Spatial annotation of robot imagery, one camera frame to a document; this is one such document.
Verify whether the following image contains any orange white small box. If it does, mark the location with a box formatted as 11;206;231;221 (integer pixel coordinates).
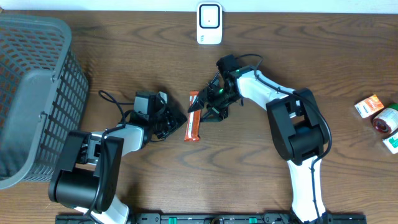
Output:
354;95;384;118

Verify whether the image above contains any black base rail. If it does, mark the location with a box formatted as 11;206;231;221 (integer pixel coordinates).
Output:
55;212;368;224

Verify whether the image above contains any white barcode scanner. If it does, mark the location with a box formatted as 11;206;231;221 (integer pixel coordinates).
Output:
197;2;223;45

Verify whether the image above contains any white green carton box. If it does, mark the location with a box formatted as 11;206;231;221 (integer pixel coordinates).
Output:
382;132;398;154

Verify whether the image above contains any right black cable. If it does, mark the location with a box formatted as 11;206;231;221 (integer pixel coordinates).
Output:
205;54;333;224

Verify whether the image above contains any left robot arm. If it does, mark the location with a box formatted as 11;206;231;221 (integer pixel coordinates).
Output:
48;90;187;223

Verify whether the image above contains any orange snack bar wrapper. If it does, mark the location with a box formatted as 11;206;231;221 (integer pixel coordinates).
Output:
184;110;201;142

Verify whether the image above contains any green lid white jar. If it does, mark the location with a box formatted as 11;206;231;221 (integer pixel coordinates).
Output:
372;103;397;134

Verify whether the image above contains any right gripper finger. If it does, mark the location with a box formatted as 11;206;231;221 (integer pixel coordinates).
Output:
188;87;208;113
200;107;228;122

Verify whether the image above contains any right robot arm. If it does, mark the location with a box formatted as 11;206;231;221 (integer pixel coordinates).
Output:
188;65;332;223

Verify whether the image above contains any grey plastic basket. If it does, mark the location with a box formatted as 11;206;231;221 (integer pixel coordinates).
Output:
1;14;89;189

